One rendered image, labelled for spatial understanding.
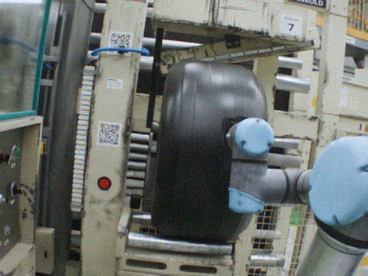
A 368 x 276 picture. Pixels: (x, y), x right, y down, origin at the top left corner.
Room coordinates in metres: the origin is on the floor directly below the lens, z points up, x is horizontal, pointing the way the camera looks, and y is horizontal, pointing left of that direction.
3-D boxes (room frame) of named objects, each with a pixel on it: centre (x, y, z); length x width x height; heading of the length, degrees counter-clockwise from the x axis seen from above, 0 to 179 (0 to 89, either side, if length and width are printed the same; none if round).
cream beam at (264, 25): (1.85, -0.12, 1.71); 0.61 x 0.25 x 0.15; 93
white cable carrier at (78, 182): (1.48, 0.32, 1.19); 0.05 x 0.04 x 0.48; 3
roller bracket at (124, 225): (1.54, 0.16, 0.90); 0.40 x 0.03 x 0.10; 3
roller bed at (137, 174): (1.92, 0.23, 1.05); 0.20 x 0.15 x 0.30; 93
